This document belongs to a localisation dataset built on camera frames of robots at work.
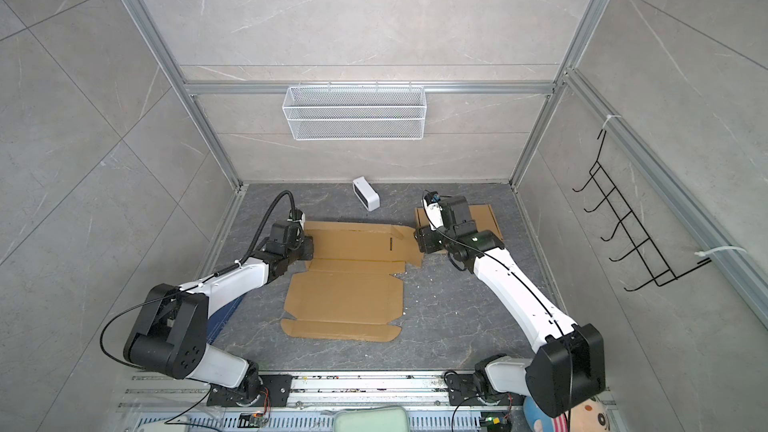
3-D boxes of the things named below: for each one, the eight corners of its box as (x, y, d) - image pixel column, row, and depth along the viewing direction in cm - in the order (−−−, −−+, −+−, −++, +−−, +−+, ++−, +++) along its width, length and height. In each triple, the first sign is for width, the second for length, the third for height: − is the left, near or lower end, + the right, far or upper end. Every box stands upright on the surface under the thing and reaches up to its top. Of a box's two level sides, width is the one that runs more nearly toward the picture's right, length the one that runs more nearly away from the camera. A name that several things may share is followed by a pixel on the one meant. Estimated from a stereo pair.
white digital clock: (370, 213, 112) (369, 201, 106) (353, 193, 119) (351, 180, 113) (381, 207, 114) (381, 195, 108) (363, 188, 121) (362, 175, 115)
